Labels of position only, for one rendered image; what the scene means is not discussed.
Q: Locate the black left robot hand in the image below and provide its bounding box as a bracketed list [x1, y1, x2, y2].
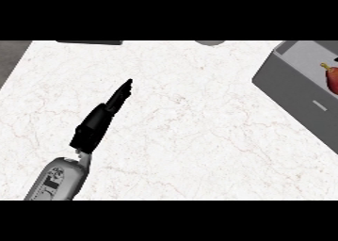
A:
[68, 78, 133, 154]

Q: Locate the grey round object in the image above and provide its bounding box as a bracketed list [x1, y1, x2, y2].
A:
[193, 40, 227, 47]

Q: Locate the dark grey flat object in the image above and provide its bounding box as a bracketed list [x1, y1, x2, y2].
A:
[54, 40, 124, 46]

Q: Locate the grey box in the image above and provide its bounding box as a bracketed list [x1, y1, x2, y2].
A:
[251, 40, 338, 162]

